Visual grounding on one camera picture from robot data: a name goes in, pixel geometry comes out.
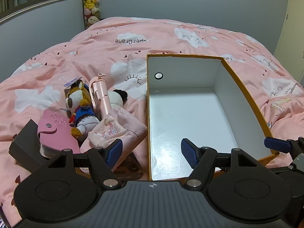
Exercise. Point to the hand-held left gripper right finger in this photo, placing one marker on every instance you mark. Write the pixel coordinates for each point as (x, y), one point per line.
(188, 152)

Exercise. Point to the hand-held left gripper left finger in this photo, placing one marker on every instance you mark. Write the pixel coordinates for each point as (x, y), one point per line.
(115, 152)

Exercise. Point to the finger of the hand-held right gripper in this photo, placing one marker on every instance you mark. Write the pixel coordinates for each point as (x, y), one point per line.
(275, 144)

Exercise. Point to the orange cardboard box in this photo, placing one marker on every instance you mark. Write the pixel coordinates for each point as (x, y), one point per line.
(190, 114)

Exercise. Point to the black box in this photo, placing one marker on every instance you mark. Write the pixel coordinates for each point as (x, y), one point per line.
(23, 137)

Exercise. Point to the brown card box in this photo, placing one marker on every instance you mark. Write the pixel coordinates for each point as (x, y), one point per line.
(131, 168)

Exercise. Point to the brown plush dog blue outfit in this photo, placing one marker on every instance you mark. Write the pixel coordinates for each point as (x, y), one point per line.
(82, 114)

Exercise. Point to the white and black panda plush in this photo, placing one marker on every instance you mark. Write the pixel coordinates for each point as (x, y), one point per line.
(116, 98)

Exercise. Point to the pink snap card wallet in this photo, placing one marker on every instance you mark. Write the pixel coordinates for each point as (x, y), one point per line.
(59, 133)

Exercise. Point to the cream wardrobe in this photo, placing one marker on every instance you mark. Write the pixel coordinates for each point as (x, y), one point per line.
(292, 28)

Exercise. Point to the hanging column of plush toys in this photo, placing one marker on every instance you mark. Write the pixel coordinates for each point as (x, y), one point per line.
(91, 4)

